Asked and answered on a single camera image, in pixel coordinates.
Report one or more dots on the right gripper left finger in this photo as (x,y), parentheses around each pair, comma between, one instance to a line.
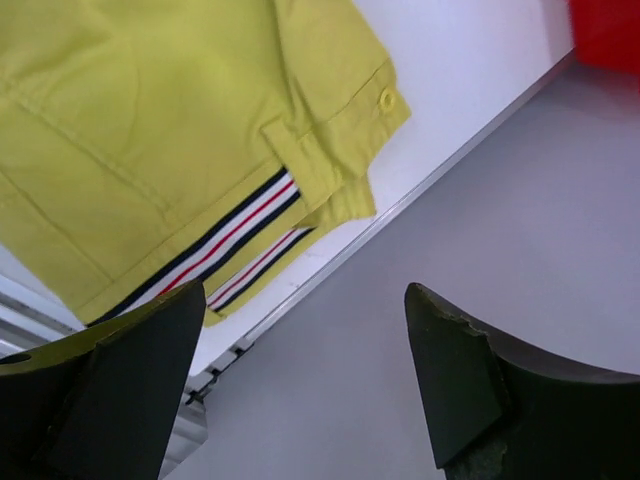
(100,390)

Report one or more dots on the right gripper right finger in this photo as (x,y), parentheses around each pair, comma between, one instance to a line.
(497,407)

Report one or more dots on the yellow-green trousers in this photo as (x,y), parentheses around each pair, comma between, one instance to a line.
(147,144)

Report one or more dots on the red plastic tray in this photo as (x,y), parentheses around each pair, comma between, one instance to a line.
(606,33)

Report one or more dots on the aluminium rail frame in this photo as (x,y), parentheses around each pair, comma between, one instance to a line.
(100,380)

